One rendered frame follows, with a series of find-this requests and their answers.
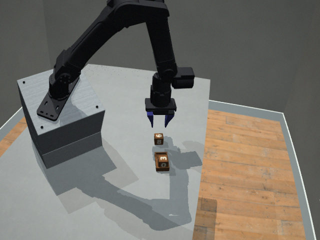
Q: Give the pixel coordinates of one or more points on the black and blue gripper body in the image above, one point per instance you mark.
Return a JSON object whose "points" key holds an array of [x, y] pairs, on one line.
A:
{"points": [[160, 104]]}

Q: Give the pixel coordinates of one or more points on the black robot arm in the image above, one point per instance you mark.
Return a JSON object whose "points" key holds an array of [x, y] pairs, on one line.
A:
{"points": [[112, 19]]}

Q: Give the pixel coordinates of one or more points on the brown wooden tray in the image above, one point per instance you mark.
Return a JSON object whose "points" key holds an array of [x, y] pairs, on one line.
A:
{"points": [[160, 169]]}

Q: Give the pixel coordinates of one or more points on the brown wooden number cube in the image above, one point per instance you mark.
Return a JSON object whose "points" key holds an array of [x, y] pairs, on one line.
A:
{"points": [[163, 161], [158, 139]]}

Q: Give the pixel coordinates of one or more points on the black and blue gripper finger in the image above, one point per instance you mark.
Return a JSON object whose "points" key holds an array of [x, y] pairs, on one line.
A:
{"points": [[150, 117], [168, 119]]}

